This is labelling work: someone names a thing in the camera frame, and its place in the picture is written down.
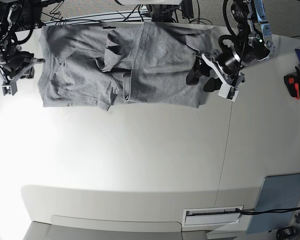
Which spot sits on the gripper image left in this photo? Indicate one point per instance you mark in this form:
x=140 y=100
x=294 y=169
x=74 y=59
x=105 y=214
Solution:
x=17 y=66

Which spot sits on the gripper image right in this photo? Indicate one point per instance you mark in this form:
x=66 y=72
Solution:
x=218 y=68

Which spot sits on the grey T-shirt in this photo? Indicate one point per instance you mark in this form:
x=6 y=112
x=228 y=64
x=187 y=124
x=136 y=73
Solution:
x=91 y=65

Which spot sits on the robot base stand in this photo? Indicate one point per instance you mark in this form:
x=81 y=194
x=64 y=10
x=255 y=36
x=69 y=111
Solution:
x=166 y=10

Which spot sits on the black orange clamp tool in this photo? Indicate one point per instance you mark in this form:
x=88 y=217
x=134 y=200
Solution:
x=292 y=83

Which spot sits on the grey-blue laptop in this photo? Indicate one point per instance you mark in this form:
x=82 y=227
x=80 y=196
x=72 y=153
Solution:
x=277 y=192

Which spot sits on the black device bottom right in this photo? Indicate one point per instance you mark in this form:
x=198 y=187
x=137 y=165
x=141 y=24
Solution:
x=287 y=233

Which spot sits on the white camera box image left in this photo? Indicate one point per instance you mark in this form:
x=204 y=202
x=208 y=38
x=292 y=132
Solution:
x=9 y=89

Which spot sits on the white camera box image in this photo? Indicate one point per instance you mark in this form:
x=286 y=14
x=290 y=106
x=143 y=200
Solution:
x=228 y=92
x=9 y=89

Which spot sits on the white camera box image right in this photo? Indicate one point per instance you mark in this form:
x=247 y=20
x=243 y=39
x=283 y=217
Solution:
x=228 y=92

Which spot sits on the white table cable grommet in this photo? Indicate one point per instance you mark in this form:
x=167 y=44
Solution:
x=203 y=217

